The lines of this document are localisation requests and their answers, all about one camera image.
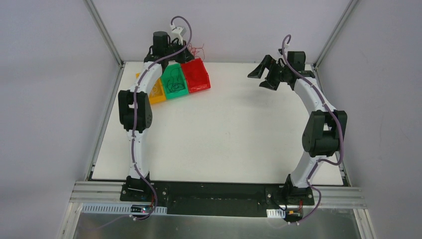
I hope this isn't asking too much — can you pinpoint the red thin wire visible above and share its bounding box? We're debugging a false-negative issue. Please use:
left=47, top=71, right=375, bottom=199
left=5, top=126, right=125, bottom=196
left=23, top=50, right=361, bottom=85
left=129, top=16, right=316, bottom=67
left=188, top=43, right=206, bottom=62

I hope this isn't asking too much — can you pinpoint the blue purple thin wire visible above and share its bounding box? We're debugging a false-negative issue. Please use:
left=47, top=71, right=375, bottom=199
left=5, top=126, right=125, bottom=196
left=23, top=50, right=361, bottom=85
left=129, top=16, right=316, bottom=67
left=165, top=71, right=185, bottom=94

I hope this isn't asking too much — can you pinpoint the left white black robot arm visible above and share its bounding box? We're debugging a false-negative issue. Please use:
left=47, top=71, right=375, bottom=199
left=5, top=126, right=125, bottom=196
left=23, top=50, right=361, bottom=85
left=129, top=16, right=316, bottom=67
left=117, top=29, right=193, bottom=201

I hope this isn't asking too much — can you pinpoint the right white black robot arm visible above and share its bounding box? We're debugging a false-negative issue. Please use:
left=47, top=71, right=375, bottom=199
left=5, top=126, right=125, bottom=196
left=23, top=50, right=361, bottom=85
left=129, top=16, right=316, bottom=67
left=248, top=51, right=347, bottom=204

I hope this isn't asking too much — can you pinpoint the red plastic bin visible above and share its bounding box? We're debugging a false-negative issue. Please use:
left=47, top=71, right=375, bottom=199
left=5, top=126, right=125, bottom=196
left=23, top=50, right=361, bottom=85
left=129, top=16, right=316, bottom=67
left=181, top=58, right=211, bottom=94

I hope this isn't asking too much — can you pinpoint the green plastic bin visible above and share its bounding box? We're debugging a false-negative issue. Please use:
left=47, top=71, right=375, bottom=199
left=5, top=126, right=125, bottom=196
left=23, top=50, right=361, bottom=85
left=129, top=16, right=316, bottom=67
left=161, top=63, right=189, bottom=100

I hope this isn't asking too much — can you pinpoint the yellow plastic bin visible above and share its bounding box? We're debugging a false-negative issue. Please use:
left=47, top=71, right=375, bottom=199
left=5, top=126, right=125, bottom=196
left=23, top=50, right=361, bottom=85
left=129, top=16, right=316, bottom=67
left=148, top=78, right=167, bottom=104

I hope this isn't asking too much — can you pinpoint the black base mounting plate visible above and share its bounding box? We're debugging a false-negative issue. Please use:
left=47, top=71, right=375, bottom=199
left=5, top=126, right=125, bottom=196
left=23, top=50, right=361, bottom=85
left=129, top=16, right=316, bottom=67
left=120, top=177, right=315, bottom=217

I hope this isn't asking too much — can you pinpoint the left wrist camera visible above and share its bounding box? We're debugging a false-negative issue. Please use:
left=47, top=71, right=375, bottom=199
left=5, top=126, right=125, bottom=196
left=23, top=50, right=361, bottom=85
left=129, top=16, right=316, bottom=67
left=170, top=24, right=187, bottom=45

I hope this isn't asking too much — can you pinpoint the aluminium front rail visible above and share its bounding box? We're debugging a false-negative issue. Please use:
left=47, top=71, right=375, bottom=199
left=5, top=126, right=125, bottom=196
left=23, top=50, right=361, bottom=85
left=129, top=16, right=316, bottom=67
left=70, top=181, right=367, bottom=209

